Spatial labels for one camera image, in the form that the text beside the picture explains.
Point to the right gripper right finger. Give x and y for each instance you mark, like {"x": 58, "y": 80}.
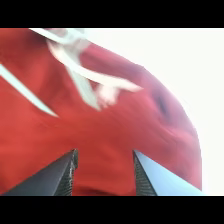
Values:
{"x": 156, "y": 180}

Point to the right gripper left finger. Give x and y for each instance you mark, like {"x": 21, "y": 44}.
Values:
{"x": 53, "y": 178}

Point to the red garment with white print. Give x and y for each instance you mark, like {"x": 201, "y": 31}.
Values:
{"x": 110, "y": 133}

